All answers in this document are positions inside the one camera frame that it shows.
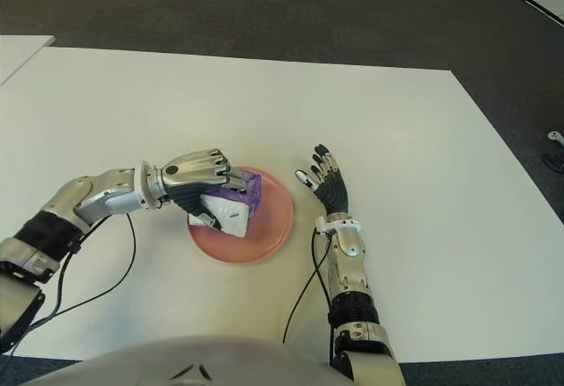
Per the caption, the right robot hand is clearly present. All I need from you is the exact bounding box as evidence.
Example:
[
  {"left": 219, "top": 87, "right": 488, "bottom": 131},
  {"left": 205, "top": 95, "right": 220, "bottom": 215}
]
[{"left": 293, "top": 142, "right": 353, "bottom": 218}]

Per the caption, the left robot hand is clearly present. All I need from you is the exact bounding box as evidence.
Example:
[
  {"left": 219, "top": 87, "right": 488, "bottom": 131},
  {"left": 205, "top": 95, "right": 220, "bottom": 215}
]
[{"left": 149, "top": 147, "right": 248, "bottom": 233}]

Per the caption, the purple tissue paper pack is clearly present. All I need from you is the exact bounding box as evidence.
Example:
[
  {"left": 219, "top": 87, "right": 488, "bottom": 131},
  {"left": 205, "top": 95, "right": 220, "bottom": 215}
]
[{"left": 189, "top": 169, "right": 263, "bottom": 238}]

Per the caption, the pink round plate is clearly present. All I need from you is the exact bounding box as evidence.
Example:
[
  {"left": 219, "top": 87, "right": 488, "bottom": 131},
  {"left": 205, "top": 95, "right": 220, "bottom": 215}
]
[{"left": 187, "top": 165, "right": 295, "bottom": 266}]

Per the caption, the silver robot torso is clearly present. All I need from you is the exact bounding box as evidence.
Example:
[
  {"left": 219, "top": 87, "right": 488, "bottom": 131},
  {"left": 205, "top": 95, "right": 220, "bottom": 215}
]
[{"left": 26, "top": 335, "right": 336, "bottom": 386}]

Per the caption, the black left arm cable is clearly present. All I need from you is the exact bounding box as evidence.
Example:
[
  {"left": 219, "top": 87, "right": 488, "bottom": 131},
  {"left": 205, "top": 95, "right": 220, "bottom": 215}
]
[{"left": 0, "top": 212, "right": 137, "bottom": 356}]

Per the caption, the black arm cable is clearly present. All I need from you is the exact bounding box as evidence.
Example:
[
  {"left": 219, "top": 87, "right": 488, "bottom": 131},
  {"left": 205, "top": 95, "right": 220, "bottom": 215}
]
[
  {"left": 281, "top": 226, "right": 336, "bottom": 365},
  {"left": 0, "top": 212, "right": 137, "bottom": 356}
]

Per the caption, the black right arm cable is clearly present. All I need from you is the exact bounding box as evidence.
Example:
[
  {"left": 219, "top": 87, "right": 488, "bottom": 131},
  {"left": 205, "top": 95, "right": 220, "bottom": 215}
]
[{"left": 281, "top": 226, "right": 336, "bottom": 365}]

